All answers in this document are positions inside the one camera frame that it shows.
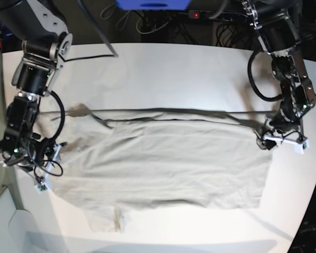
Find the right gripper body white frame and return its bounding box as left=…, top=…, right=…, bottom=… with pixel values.
left=15, top=141, right=69, bottom=185

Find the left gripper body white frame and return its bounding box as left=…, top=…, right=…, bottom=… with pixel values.
left=254, top=118, right=309, bottom=147

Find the grey t-shirt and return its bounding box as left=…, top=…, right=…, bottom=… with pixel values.
left=50, top=104, right=273, bottom=232

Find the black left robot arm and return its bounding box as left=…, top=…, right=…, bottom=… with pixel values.
left=241, top=1, right=316, bottom=154

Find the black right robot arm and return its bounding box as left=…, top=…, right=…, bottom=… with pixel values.
left=0, top=1, right=73, bottom=188

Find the blue box at top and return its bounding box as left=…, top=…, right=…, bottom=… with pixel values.
left=116, top=0, right=190, bottom=11

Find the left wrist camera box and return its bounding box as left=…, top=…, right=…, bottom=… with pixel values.
left=294, top=139, right=310, bottom=154

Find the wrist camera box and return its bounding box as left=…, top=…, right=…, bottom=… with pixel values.
left=294, top=139, right=310, bottom=154
left=35, top=181, right=51, bottom=194

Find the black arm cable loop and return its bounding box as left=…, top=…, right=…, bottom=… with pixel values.
left=41, top=90, right=66, bottom=143
left=247, top=50, right=282, bottom=102

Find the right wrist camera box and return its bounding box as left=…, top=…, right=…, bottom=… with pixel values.
left=35, top=181, right=51, bottom=194

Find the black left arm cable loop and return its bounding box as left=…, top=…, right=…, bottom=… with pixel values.
left=247, top=50, right=282, bottom=102

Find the black power strip red switch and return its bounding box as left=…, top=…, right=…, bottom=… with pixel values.
left=188, top=9, right=247, bottom=21

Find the white cable on floor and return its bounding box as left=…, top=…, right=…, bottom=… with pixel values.
left=135, top=15, right=171, bottom=34

